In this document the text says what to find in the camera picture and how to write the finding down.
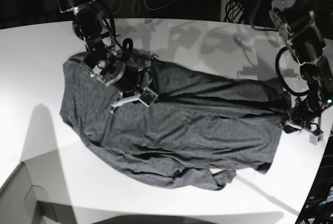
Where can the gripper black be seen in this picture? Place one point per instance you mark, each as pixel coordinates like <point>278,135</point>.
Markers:
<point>130,80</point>
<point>301,117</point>

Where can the dark grey t-shirt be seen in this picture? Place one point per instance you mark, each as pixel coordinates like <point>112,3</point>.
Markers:
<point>199,132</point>

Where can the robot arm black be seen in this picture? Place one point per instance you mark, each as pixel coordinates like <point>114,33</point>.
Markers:
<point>106,59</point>
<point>294,21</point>

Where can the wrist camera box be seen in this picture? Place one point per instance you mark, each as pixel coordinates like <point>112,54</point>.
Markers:
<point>316,138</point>
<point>148,97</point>

